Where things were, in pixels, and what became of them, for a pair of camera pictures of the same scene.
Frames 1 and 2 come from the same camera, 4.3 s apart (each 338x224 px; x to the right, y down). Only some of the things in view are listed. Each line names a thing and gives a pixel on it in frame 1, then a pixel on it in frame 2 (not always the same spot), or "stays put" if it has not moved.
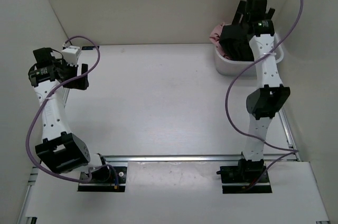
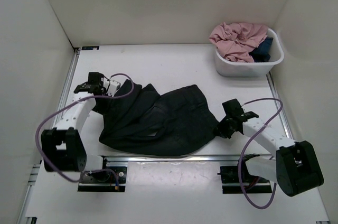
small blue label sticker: (88, 47) stays put
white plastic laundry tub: (228, 67) stays put
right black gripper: (240, 12) to (223, 132)
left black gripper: (81, 83) to (104, 92)
